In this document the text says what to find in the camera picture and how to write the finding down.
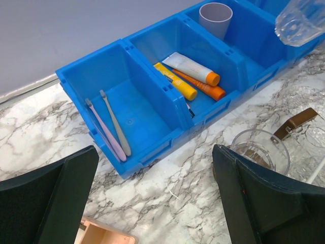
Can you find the clear textured glass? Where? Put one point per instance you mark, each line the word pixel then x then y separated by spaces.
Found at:
pixel 302 162

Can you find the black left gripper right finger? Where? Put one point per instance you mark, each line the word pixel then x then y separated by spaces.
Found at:
pixel 263 206

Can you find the orange toothpaste tube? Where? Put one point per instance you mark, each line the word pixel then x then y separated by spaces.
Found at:
pixel 214 92

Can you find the clear jar brown lid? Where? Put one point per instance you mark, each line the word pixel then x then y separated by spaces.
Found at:
pixel 305 128

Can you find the lilac plastic cup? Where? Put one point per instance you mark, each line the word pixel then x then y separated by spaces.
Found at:
pixel 215 18

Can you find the clear cup on tray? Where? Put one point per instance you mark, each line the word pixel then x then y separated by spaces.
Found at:
pixel 275 154

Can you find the blue bin with toothbrushes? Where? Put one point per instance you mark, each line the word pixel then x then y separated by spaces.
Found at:
pixel 114 81

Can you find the white tube dark cap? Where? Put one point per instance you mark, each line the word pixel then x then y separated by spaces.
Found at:
pixel 190 110

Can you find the white toothbrush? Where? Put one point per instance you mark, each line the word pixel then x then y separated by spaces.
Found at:
pixel 316 172

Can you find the pink toothbrush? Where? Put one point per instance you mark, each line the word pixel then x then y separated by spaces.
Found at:
pixel 112 142

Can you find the white tube orange cap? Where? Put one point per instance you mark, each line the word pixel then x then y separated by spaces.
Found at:
pixel 191 68

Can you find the blue bin with toothpastes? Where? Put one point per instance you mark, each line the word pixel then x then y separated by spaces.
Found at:
pixel 180 34

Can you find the blue bin with jar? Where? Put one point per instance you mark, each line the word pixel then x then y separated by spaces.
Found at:
pixel 274 7

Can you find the clear cup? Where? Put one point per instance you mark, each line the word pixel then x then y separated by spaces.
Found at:
pixel 300 22
pixel 275 154

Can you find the peach desk organizer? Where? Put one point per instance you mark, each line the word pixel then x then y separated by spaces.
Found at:
pixel 94 231

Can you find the brown wooden tray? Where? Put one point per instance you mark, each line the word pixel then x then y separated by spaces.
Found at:
pixel 253 156

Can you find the blue bin with cups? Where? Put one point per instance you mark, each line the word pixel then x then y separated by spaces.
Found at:
pixel 253 44

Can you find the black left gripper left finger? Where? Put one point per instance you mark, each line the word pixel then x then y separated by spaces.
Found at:
pixel 46 205

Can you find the yellow toothpaste tube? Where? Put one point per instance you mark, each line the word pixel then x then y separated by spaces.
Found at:
pixel 188 91

